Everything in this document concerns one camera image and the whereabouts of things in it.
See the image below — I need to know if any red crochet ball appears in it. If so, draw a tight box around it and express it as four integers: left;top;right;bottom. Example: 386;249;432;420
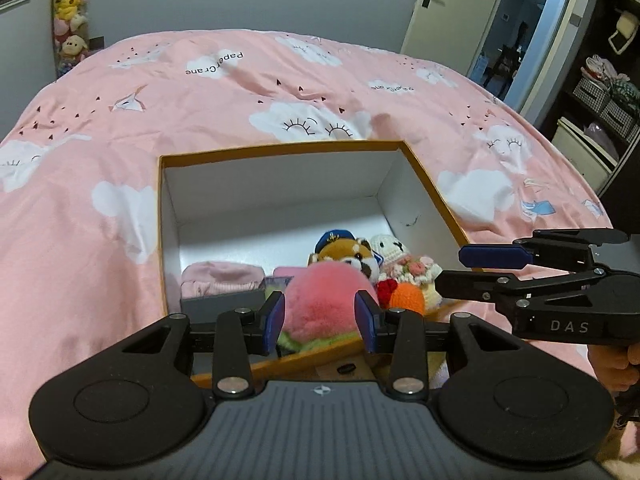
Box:
375;278;398;310

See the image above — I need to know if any pink folded cloth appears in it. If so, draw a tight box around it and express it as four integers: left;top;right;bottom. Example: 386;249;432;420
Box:
180;261;266;299

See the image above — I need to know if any orange crochet ball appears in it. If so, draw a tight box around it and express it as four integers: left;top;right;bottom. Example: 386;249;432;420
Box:
388;283;425;316

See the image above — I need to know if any cream room door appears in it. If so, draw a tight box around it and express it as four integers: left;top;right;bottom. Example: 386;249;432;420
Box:
401;0;500;76

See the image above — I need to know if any dark grey small box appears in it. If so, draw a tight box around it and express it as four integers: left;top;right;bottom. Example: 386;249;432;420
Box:
180;289;266;324

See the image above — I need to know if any hanging plush toy column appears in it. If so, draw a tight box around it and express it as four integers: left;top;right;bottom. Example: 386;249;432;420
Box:
52;0;90;78

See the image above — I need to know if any white crochet doll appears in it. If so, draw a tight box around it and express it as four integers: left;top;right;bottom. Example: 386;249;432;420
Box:
370;234;442;314

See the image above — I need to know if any pink fluffy peach plush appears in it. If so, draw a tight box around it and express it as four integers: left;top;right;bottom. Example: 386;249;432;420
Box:
278;261;378;352

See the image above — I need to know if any red panda captain plush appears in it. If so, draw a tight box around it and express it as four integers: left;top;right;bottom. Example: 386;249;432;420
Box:
308;229;382;284

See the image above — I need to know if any dark storage shelf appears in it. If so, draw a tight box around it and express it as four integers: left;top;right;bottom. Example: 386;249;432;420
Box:
541;0;639;233

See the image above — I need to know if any right hand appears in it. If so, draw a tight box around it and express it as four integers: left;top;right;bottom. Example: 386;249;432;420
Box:
588;344;640;392

